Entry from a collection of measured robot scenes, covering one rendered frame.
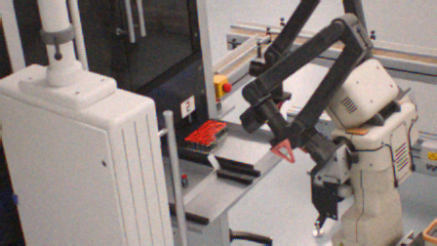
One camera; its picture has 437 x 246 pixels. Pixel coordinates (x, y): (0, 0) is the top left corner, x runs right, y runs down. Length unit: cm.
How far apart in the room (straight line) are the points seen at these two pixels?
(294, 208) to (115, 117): 251
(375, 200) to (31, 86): 117
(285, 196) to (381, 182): 195
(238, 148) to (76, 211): 107
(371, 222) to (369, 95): 44
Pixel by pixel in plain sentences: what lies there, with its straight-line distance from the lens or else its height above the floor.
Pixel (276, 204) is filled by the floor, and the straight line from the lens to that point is 469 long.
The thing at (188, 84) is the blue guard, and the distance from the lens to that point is 344.
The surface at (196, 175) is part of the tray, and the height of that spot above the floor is 88.
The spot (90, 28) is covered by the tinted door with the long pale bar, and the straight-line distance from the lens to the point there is 295.
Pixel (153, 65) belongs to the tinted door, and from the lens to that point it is 326.
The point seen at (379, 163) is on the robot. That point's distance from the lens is 275.
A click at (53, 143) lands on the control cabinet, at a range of 244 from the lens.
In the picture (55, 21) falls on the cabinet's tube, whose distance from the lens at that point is 233.
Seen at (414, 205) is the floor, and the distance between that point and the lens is 466.
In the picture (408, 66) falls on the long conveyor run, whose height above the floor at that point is 91.
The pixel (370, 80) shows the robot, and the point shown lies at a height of 136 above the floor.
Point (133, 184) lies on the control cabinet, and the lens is 234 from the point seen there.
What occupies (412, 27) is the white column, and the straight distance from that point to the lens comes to 460.
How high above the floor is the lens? 253
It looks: 27 degrees down
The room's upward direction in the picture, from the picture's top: 6 degrees counter-clockwise
